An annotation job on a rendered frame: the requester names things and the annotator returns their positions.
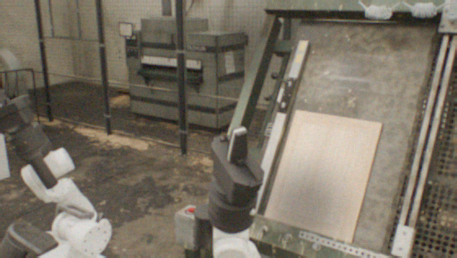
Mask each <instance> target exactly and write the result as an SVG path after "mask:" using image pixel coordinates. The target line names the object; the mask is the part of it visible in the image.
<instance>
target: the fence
mask: <svg viewBox="0 0 457 258"><path fill-rule="evenodd" d="M301 42H304V43H306V44H305V47H304V51H299V48H300V43H301ZM309 48H310V43H309V41H299V46H298V49H297V52H296V53H295V58H294V61H293V64H292V66H291V73H290V76H289V77H291V78H297V79H296V83H295V86H294V89H293V92H292V95H291V102H290V104H289V107H288V110H287V112H286V114H284V113H278V114H277V117H276V120H275V123H274V126H273V129H272V133H271V136H270V140H269V143H268V148H267V150H266V153H265V155H264V160H263V162H262V165H261V168H262V169H263V171H264V181H263V185H261V188H260V191H259V198H258V203H257V208H256V213H257V214H259V213H260V210H261V207H262V204H263V202H264V197H265V194H266V192H267V189H268V185H269V181H270V177H271V174H272V171H273V167H274V164H275V162H276V159H277V155H278V151H279V149H280V147H281V141H282V137H283V134H284V131H285V129H286V124H287V122H288V118H289V116H290V114H291V106H292V104H293V101H294V98H295V94H296V92H297V88H298V85H299V81H300V79H301V74H302V71H303V68H304V64H305V61H306V59H307V55H308V52H309ZM297 54H302V57H301V60H300V63H295V60H296V57H297Z"/></svg>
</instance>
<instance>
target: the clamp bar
mask: <svg viewBox="0 0 457 258"><path fill-rule="evenodd" d="M446 2H448V4H446V5H445V7H444V11H443V14H442V17H441V23H440V25H439V29H438V33H445V34H444V37H443V41H442V44H441V50H440V55H439V59H438V62H437V68H436V71H435V74H434V78H433V87H432V90H431V93H430V97H429V100H428V105H427V108H426V112H425V119H424V124H423V127H422V130H421V134H420V138H419V143H418V146H417V152H416V155H415V161H414V165H413V168H412V171H411V174H410V180H409V184H408V190H407V193H406V198H405V202H404V206H403V208H402V214H401V218H400V220H399V224H398V226H397V235H396V237H395V241H394V244H393V249H392V253H391V254H392V255H394V256H400V257H402V258H410V253H411V249H412V247H413V242H414V239H415V229H416V226H417V222H418V219H419V214H420V210H421V207H422V203H423V200H424V194H425V188H426V184H427V180H428V175H429V171H430V168H431V165H432V160H433V155H434V149H435V145H436V142H437V136H438V132H439V129H440V126H441V120H442V113H443V109H444V107H445V103H446V97H447V94H448V91H449V87H450V79H451V74H452V72H453V68H454V64H455V59H456V56H457V0H452V1H451V0H445V3H446Z"/></svg>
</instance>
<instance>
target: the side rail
mask: <svg viewBox="0 0 457 258"><path fill-rule="evenodd" d="M281 27H282V23H281V22H280V20H279V19H278V18H277V16H276V14H275V15H268V14H267V15H266V18H265V21H264V24H263V28H262V30H261V33H260V36H259V39H258V43H257V46H256V49H255V52H254V55H253V58H252V61H251V64H250V67H249V69H248V72H247V76H246V81H245V83H244V85H243V88H242V93H241V95H240V97H239V100H238V103H237V108H236V111H235V114H234V115H233V120H232V123H231V126H230V128H229V130H228V135H229V136H231V132H232V129H233V128H235V127H245V128H246V130H247V131H249V128H250V126H251V121H252V118H253V116H254V114H255V109H256V106H257V104H258V102H259V97H260V93H261V90H262V87H263V85H264V81H265V78H266V75H267V72H268V69H269V63H270V61H271V59H272V56H273V47H274V44H275V42H276V40H278V38H279V36H278V35H279V33H280V30H281Z"/></svg>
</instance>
